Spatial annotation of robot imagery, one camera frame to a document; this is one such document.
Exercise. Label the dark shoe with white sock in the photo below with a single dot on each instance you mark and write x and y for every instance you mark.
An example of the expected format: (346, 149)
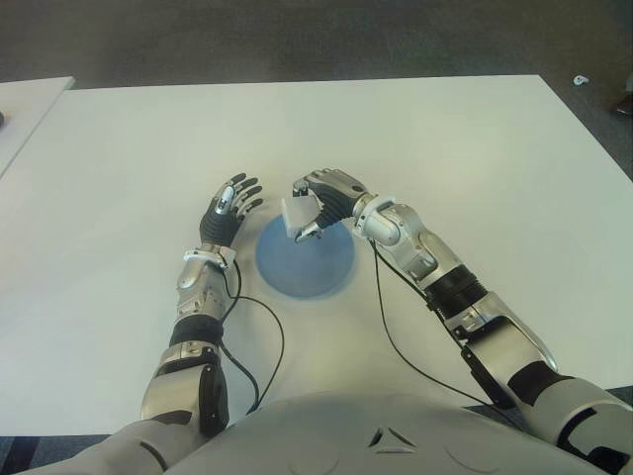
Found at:
(625, 106)

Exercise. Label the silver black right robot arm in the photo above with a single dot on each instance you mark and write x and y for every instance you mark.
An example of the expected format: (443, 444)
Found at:
(494, 326)

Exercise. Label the grey robot torso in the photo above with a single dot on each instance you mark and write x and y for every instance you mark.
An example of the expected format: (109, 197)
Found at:
(386, 435)

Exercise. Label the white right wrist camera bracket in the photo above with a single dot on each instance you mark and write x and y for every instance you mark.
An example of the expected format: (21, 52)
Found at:
(368, 208)

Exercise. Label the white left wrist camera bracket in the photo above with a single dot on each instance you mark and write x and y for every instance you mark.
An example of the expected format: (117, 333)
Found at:
(205, 255)

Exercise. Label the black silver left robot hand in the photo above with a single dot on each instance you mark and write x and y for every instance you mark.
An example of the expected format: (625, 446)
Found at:
(220, 225)

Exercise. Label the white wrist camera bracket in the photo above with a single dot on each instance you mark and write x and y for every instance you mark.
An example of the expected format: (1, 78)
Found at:
(205, 255)
(368, 208)

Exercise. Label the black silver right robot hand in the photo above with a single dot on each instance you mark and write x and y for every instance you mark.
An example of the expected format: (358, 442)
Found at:
(341, 195)

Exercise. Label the small white floor object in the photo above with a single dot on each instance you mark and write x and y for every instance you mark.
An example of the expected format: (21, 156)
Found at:
(581, 80)

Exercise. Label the white side table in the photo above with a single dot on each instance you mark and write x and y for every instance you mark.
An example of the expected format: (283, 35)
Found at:
(25, 114)

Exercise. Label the white charger with prongs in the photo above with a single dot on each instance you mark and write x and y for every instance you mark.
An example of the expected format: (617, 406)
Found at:
(299, 215)

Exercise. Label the blue round plate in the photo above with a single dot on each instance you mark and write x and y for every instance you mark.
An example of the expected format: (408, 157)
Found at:
(306, 267)

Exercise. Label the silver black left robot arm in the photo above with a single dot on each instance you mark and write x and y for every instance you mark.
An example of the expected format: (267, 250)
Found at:
(173, 376)

